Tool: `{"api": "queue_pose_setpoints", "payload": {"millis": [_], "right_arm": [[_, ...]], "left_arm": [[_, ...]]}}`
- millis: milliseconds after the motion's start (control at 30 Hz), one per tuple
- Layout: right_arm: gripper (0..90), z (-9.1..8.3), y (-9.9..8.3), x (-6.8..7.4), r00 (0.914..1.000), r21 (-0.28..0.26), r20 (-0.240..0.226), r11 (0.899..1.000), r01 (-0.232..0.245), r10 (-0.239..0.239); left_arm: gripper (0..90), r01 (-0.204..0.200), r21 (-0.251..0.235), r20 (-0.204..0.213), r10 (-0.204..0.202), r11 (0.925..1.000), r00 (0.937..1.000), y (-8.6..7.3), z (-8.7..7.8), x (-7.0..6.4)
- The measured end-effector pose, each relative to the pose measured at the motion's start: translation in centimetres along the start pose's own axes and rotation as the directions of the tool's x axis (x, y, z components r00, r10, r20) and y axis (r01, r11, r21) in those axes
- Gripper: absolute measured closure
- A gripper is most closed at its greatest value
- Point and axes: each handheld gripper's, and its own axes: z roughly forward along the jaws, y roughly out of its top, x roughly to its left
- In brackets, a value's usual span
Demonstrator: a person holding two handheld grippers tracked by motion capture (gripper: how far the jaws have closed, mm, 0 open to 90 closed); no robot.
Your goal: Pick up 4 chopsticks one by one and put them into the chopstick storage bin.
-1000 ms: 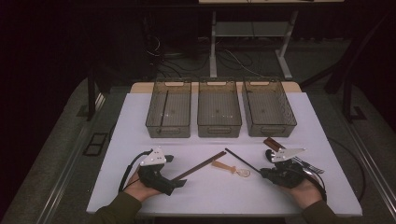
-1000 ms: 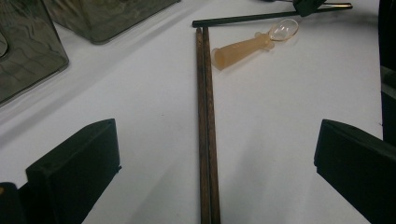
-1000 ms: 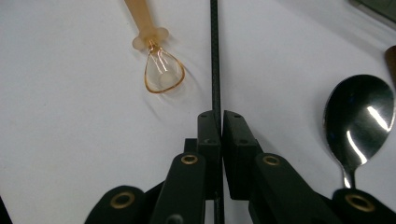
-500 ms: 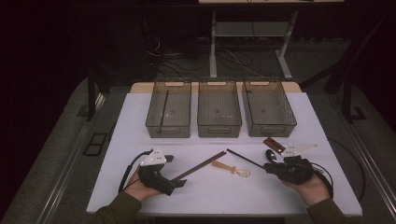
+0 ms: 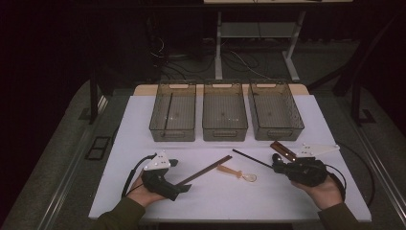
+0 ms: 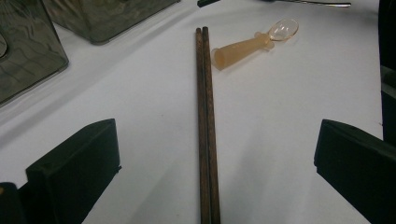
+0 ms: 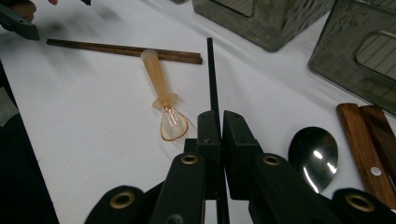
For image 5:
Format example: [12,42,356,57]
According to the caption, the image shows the white floor cable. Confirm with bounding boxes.
[228,49,273,81]

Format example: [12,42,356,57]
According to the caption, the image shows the transparent brown storage bin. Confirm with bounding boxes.
[202,80,249,143]
[148,80,197,143]
[247,80,305,142]

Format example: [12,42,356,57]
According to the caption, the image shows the black metal stand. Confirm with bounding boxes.
[307,12,404,127]
[78,66,101,127]

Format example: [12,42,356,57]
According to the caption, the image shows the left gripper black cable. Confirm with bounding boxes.
[121,153,158,197]

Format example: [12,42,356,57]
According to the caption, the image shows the wooden-handled clear spoon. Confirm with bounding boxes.
[216,164,258,183]

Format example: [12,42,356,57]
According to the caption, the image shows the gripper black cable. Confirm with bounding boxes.
[325,142,377,208]
[121,153,158,197]

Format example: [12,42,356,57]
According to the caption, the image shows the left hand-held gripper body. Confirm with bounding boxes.
[141,150,182,202]

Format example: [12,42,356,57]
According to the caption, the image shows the aluminium rail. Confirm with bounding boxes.
[36,95,110,230]
[336,95,406,224]

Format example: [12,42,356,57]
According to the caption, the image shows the person's left hand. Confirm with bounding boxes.
[126,175,168,209]

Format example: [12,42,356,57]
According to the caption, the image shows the black chopstick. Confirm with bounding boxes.
[162,92,174,138]
[232,149,275,169]

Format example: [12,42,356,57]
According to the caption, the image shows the white table mat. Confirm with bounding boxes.
[88,94,372,223]

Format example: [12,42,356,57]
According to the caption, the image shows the black floor cable bundle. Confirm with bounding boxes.
[151,34,218,81]

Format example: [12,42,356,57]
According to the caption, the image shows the brown chopstick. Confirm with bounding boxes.
[177,154,233,186]
[179,155,234,187]

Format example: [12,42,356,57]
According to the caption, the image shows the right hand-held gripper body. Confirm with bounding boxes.
[282,143,341,189]

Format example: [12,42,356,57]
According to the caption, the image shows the person's right hand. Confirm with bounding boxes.
[291,175,345,211]

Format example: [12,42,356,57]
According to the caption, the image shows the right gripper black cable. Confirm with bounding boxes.
[325,142,377,208]

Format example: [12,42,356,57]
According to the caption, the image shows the white metal desk frame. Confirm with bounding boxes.
[203,0,353,82]

